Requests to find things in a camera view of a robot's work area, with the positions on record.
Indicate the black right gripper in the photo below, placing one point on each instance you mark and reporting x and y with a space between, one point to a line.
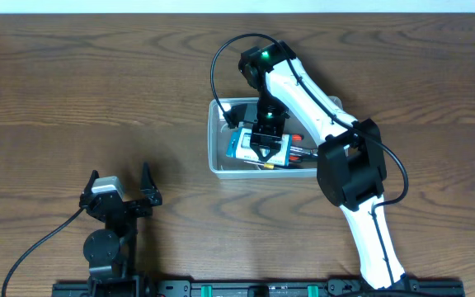
265 139

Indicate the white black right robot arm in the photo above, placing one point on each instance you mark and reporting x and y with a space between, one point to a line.
350 154

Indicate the blue white screwdriver box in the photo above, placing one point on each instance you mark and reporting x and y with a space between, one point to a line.
239 148

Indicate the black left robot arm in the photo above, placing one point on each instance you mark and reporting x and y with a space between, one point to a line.
111 251

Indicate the silver combination wrench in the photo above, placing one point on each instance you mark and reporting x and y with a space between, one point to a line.
303 152

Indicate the red handled pliers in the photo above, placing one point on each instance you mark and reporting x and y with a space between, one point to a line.
295 137

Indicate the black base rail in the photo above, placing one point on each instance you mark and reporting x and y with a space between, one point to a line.
328 288

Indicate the black yellow screwdriver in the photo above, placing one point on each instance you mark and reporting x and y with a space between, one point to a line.
271 166

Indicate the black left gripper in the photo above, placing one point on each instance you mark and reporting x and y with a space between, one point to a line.
128 206

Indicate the clear plastic storage container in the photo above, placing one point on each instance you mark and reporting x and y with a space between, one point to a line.
217 136

